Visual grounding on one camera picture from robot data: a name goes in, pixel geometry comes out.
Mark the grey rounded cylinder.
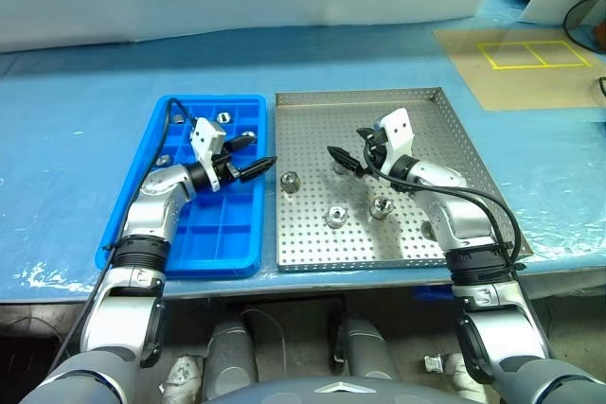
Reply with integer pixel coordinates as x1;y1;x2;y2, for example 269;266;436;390
205;321;259;398
330;312;397;391

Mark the blue plastic compartment tray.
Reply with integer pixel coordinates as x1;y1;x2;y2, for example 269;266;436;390
94;94;267;280

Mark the thin grey wire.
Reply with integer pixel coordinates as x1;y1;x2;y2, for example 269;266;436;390
243;307;288;362

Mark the perforated metal tray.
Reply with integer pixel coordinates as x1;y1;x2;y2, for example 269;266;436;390
274;86;534;273

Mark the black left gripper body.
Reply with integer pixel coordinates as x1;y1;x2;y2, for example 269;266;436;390
212;148;243;184

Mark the blue plastic table cover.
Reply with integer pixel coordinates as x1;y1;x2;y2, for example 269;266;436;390
0;0;606;304

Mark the brown cardboard sheet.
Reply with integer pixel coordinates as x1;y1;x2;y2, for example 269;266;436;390
433;26;606;113

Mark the dark grey rounded robot torso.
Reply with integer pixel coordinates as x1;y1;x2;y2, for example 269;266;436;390
198;364;460;404

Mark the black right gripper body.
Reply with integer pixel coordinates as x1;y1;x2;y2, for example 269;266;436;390
363;131;391;175

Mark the black looped cable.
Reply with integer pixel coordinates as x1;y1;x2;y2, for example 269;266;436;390
562;0;606;53

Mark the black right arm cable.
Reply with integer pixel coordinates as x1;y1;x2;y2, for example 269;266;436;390
362;138;527;272

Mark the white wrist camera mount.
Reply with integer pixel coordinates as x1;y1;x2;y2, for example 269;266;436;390
378;109;416;173
187;116;229;192

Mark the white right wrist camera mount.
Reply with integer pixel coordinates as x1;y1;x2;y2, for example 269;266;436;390
378;109;416;173

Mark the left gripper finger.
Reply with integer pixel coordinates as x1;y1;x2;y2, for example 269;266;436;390
237;155;278;184
224;133;258;153

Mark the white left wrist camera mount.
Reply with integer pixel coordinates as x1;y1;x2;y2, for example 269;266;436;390
187;116;229;192

